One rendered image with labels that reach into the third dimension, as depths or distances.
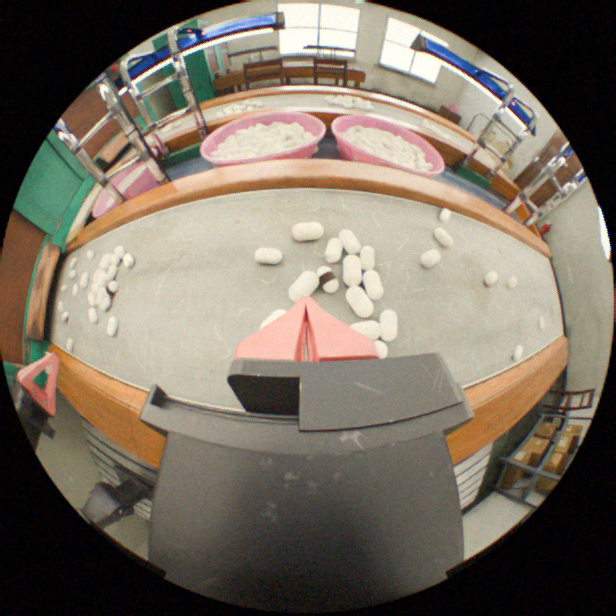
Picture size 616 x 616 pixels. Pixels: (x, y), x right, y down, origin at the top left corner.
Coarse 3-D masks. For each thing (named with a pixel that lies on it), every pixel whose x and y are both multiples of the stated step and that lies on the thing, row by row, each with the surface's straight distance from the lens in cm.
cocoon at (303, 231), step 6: (312, 222) 23; (294, 228) 22; (300, 228) 22; (306, 228) 22; (312, 228) 22; (318, 228) 22; (294, 234) 22; (300, 234) 22; (306, 234) 22; (312, 234) 22; (318, 234) 22; (300, 240) 23
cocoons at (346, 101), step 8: (328, 96) 83; (344, 96) 89; (248, 104) 80; (256, 104) 79; (336, 104) 76; (344, 104) 75; (352, 104) 76; (360, 104) 79; (368, 104) 81; (224, 112) 81; (232, 112) 73; (240, 112) 70; (424, 120) 93; (168, 128) 95; (432, 128) 87; (448, 136) 91
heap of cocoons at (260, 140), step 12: (240, 132) 55; (252, 132) 53; (264, 132) 50; (276, 132) 50; (288, 132) 48; (300, 132) 48; (228, 144) 50; (240, 144) 47; (252, 144) 47; (264, 144) 44; (276, 144) 42; (288, 144) 43; (300, 144) 43; (216, 156) 46; (228, 156) 43; (240, 156) 42; (252, 156) 40
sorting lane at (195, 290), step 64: (256, 192) 31; (320, 192) 30; (192, 256) 28; (320, 256) 23; (384, 256) 25; (448, 256) 32; (512, 256) 56; (128, 320) 34; (192, 320) 24; (256, 320) 21; (448, 320) 28; (512, 320) 45; (192, 384) 25
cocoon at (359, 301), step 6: (354, 288) 20; (360, 288) 20; (348, 294) 20; (354, 294) 19; (360, 294) 20; (348, 300) 20; (354, 300) 19; (360, 300) 19; (366, 300) 20; (354, 306) 20; (360, 306) 19; (366, 306) 19; (372, 306) 20; (360, 312) 20; (366, 312) 20
